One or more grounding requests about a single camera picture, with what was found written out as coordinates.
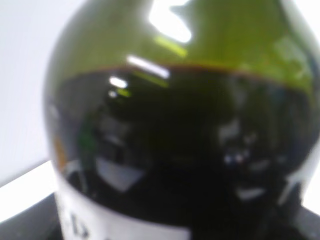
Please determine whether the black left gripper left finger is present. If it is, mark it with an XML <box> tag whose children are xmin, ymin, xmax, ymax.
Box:
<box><xmin>0</xmin><ymin>193</ymin><xmax>63</xmax><ymax>240</ymax></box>

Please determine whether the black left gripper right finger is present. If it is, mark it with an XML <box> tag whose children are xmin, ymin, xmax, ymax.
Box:
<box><xmin>292</xmin><ymin>204</ymin><xmax>320</xmax><ymax>240</ymax></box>

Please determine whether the dark red wine bottle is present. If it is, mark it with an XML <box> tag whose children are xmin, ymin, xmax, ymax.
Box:
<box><xmin>43</xmin><ymin>0</ymin><xmax>320</xmax><ymax>240</ymax></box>

